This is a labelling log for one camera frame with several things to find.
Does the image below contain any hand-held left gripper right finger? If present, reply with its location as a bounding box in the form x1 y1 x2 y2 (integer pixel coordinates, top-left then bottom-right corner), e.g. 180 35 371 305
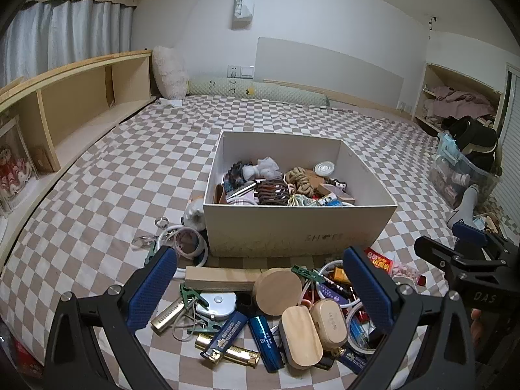
342 246 478 390

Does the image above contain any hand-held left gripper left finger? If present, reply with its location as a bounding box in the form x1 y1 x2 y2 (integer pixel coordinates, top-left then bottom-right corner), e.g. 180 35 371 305
43 246 179 390

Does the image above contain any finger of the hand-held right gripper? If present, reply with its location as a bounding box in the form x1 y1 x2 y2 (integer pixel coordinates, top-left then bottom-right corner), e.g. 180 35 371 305
413 235 468 271
452 219 493 248

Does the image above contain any white cardboard shoe box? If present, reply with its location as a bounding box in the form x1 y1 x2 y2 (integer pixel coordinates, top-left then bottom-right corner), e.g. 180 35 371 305
202 130 398 258

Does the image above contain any person's right hand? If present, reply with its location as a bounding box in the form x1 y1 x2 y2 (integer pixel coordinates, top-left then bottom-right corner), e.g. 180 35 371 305
470 309 483 345

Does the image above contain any white sock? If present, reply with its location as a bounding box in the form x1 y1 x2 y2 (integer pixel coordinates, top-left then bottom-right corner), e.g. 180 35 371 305
447 185 480 228

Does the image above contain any red foil packet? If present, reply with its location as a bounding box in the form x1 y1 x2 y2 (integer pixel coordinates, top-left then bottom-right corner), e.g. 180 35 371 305
363 248 396 276

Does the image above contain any pink beads bag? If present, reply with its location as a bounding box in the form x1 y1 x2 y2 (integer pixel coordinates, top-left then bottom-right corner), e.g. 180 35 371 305
389 265 420 284

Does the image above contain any green plastic clip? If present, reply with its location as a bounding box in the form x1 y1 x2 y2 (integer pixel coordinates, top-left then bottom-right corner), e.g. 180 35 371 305
180 283 210 330
292 265 326 284

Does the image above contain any beige earbuds case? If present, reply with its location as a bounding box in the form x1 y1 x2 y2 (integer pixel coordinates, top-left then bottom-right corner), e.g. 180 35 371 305
309 298 349 350

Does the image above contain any clear plastic storage bin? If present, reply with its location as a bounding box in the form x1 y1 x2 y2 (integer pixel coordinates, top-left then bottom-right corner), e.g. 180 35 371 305
428 132 502 210

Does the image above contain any long wooden block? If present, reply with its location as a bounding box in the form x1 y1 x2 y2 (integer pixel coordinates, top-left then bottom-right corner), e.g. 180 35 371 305
185 266 263 293

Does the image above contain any white tape measure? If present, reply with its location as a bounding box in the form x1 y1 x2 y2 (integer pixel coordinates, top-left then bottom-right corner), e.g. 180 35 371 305
198 292 238 320

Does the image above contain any oval wooden brush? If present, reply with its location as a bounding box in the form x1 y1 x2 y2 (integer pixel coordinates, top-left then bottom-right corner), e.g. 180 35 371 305
279 306 324 370

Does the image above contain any light blue packet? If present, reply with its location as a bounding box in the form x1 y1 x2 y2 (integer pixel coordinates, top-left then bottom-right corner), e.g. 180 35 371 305
438 132 461 163

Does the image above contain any round wooden disc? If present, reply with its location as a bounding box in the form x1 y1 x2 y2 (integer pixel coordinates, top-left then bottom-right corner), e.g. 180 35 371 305
252 267 305 318

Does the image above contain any dark blue flower lighter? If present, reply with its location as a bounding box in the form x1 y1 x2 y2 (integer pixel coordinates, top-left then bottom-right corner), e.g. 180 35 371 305
200 312 248 362

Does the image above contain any black bag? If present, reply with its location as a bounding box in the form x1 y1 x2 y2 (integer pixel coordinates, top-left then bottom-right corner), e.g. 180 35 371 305
447 116 500 167

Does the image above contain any pale wooden block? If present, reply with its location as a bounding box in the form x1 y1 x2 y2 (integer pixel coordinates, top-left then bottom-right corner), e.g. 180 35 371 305
319 185 357 204

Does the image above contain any shiny blue lighter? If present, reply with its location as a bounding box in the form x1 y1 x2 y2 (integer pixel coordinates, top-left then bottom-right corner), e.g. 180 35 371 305
249 316 284 373

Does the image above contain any white louvered door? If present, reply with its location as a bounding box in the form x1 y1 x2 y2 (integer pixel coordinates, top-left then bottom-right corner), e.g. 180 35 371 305
498 63 520 179

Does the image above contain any cork coaster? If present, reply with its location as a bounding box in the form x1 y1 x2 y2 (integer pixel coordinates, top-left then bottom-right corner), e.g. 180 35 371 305
303 171 332 188

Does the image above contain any pink clothes pile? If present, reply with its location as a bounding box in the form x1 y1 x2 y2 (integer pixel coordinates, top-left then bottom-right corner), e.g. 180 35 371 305
424 85 496 120

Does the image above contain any checkered bed sheet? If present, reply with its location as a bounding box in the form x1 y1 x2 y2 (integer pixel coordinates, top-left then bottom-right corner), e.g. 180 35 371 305
0 93 520 390

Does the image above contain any brown hair claw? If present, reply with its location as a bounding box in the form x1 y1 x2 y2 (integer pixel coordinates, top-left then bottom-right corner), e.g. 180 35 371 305
254 179 290 206

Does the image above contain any red box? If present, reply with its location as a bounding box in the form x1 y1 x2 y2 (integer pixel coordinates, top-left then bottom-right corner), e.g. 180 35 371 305
12 339 44 379

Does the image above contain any dark ruffled scrunchie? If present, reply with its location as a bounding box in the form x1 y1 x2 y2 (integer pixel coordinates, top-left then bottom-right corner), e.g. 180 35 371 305
225 161 255 189

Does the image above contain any wooden open cabinet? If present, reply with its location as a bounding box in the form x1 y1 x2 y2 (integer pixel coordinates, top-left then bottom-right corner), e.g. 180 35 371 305
412 63 506 135

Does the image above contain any white crumpled plastic bag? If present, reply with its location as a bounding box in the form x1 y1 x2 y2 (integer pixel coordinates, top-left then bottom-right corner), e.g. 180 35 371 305
250 155 281 179

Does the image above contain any wooden bedside shelf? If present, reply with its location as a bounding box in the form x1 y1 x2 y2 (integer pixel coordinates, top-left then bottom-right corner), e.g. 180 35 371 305
0 51 157 253

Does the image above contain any white headboard panel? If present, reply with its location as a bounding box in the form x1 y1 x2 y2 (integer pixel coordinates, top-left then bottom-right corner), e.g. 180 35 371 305
255 36 405 110

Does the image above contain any green bolster pillow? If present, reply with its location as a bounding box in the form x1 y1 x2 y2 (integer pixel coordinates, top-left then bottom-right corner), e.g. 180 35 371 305
187 77 330 108

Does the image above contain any fluffy white pillow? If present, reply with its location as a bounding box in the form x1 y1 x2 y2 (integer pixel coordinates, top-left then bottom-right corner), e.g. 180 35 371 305
152 45 189 100

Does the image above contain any white curtain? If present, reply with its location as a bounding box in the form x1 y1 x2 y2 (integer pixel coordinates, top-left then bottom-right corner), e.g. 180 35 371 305
0 0 137 90

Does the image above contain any white hanging bag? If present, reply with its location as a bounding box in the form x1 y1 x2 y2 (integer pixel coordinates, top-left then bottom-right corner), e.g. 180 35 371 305
232 0 256 29

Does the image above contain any coiled jute rope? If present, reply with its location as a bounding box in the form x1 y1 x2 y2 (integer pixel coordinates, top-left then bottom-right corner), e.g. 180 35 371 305
284 166 316 196

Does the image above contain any white wall socket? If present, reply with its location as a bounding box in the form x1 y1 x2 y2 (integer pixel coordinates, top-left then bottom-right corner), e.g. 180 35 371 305
225 65 256 80

